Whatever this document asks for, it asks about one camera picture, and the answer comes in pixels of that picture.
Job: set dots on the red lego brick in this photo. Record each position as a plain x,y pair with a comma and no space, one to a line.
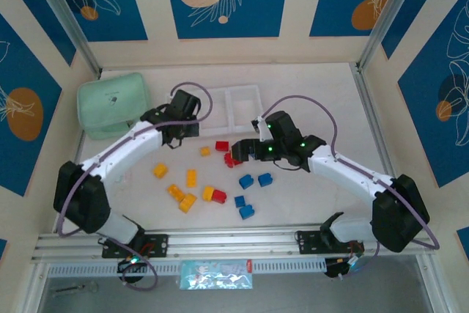
221,145
220,196
229,160

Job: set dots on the small yellow lego brick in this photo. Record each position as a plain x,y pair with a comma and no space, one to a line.
205,151

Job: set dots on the long yellow lego brick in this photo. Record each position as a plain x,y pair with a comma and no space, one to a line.
191,177

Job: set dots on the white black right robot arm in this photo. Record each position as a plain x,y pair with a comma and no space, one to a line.
348,173

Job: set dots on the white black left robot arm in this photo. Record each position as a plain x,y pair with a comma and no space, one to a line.
121,148

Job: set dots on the clear three-compartment container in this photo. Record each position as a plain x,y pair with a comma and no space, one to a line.
243,107

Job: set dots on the small blue lego brick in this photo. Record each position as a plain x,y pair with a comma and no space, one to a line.
239,201

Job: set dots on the mint green zip pouch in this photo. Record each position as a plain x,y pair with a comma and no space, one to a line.
110,104

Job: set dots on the colourful printed packet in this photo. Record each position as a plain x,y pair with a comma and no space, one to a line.
216,274

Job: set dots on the black controller board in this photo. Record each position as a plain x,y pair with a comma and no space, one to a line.
335,269
132,267

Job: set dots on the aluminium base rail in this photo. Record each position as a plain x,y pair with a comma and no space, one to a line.
227,239

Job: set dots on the aluminium side rail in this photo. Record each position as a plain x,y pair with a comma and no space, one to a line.
376,126
78,151

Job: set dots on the aluminium frame post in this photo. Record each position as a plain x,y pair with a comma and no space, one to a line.
69,20
391,16

